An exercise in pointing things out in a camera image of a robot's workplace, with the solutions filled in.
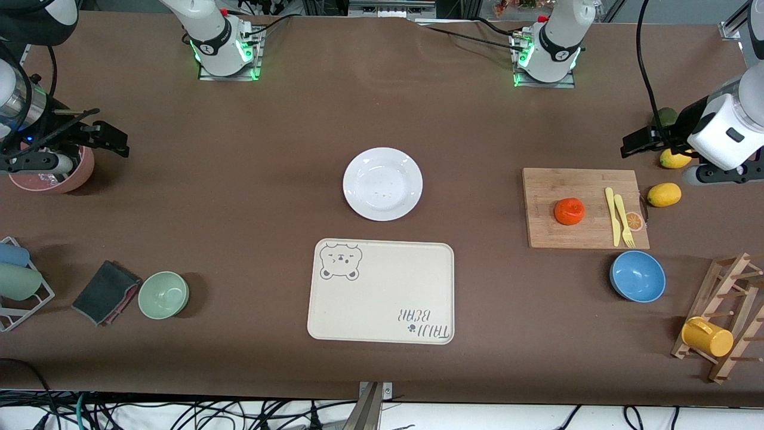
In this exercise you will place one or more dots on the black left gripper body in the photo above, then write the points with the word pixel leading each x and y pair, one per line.
pixel 681 128

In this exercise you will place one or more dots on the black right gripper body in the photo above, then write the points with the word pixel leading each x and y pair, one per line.
pixel 49 129

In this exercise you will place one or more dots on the orange fruit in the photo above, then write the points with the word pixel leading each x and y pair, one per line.
pixel 569 211

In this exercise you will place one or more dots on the white round plate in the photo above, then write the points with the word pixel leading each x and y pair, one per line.
pixel 382 184

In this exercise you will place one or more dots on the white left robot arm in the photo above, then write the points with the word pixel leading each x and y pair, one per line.
pixel 558 42

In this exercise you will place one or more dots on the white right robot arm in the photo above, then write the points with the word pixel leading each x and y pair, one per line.
pixel 209 36

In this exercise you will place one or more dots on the green avocado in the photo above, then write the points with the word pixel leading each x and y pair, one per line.
pixel 665 116

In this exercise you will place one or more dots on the yellow lemon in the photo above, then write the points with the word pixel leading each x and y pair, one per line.
pixel 664 194
pixel 674 160

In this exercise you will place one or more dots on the pink bowl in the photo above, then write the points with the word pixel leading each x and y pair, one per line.
pixel 79 174

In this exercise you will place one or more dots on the yellow plastic fork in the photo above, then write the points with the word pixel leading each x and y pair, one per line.
pixel 622 215

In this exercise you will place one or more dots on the yellow plastic knife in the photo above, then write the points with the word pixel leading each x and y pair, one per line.
pixel 611 215

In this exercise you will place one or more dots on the orange slice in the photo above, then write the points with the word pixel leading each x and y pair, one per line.
pixel 634 221

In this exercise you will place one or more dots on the wooden cutting board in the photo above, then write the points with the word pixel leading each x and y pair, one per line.
pixel 567 185

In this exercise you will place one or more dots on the blue bowl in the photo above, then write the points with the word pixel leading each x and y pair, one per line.
pixel 637 276

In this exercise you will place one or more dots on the blue cup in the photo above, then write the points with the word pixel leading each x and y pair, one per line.
pixel 13 255

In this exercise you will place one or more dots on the dark folded cloth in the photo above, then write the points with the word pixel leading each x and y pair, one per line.
pixel 104 292

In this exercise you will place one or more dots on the wooden peg cup rack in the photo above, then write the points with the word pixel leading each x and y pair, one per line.
pixel 716 280

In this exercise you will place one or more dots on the pale green bowl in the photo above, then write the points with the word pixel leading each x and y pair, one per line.
pixel 163 295

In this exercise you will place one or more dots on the pale green cup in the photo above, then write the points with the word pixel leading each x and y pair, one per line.
pixel 18 282

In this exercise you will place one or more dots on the colourful background items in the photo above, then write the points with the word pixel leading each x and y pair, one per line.
pixel 513 5

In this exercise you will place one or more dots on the yellow mug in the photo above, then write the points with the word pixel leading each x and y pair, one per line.
pixel 710 338

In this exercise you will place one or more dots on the cream tray with bear print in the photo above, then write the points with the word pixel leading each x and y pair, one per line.
pixel 382 298

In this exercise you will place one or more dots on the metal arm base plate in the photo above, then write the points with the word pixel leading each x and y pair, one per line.
pixel 233 77
pixel 546 85

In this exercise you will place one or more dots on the aluminium frame beam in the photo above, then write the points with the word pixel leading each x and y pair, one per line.
pixel 388 9

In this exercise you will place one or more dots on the metal table edge bracket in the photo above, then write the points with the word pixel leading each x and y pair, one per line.
pixel 370 406

